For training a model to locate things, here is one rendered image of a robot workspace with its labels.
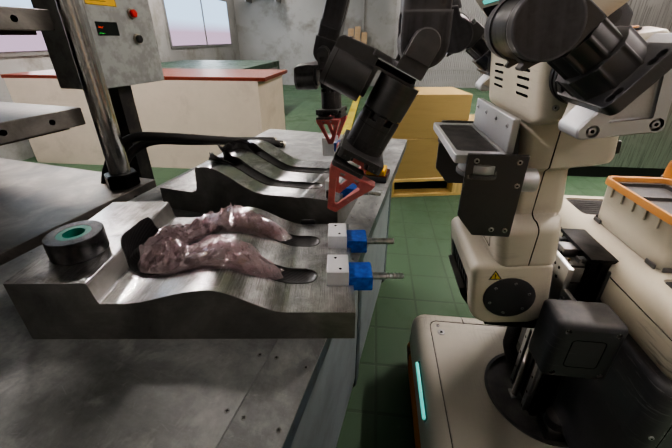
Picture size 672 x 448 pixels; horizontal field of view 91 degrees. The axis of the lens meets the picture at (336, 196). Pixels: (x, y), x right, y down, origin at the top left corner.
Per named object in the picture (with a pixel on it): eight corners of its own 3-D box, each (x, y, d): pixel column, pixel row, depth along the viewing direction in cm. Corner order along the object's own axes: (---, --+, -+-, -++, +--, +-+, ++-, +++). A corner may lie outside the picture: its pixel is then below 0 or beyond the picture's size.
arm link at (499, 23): (616, 25, 37) (588, 27, 42) (554, -40, 35) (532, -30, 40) (546, 93, 40) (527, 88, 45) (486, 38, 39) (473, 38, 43)
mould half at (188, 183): (362, 191, 101) (363, 149, 95) (337, 235, 79) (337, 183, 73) (220, 174, 114) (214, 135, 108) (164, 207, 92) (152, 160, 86)
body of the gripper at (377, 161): (334, 158, 45) (360, 108, 42) (341, 138, 54) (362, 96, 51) (377, 180, 45) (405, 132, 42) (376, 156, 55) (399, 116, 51)
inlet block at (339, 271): (399, 278, 60) (402, 254, 58) (405, 298, 56) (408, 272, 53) (327, 278, 60) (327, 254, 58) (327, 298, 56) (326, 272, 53)
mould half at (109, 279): (348, 244, 75) (349, 201, 70) (354, 338, 52) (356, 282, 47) (127, 245, 75) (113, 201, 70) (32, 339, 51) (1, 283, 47)
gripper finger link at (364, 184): (308, 206, 48) (337, 151, 44) (316, 187, 54) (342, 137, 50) (350, 227, 48) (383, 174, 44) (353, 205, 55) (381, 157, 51)
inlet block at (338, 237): (390, 245, 70) (392, 223, 68) (394, 259, 65) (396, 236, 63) (328, 245, 70) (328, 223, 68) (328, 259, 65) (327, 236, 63)
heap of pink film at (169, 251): (293, 230, 69) (291, 196, 66) (281, 288, 53) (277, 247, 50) (169, 230, 69) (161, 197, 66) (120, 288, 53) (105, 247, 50)
